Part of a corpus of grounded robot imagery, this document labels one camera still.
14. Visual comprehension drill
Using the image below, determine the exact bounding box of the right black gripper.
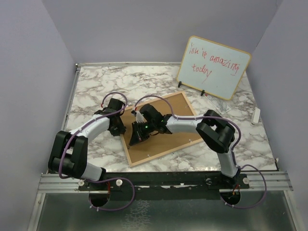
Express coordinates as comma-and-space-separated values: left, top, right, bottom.
129, 121, 155, 147

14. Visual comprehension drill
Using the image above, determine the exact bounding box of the wooden picture frame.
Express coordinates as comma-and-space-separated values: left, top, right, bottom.
119, 90, 205, 168

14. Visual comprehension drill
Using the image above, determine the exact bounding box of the brown cardboard backing board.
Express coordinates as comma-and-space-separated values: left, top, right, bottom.
121, 93, 201, 164

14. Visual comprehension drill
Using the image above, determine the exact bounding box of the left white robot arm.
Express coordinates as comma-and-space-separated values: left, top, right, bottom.
48, 98, 126, 190

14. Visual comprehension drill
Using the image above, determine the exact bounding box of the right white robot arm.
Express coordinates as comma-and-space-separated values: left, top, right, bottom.
129, 104, 240, 188

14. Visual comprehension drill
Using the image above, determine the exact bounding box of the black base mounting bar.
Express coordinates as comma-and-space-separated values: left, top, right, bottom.
78, 171, 249, 201

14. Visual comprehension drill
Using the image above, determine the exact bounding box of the yellow-rimmed whiteboard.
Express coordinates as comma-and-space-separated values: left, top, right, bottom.
177, 36, 251, 100

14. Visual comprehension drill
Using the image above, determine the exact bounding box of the white whiteboard eraser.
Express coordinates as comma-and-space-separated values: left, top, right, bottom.
251, 107, 260, 125

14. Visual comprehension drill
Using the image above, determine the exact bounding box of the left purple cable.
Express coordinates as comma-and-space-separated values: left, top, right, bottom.
58, 91, 136, 212

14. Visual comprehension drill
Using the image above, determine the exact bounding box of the purple cable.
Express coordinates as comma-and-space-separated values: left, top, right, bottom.
58, 91, 136, 212
133, 95, 267, 209

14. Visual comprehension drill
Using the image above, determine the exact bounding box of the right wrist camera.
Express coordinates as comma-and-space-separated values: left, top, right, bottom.
131, 110, 144, 123

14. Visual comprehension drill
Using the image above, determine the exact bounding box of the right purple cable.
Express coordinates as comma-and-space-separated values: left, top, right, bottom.
133, 95, 267, 209

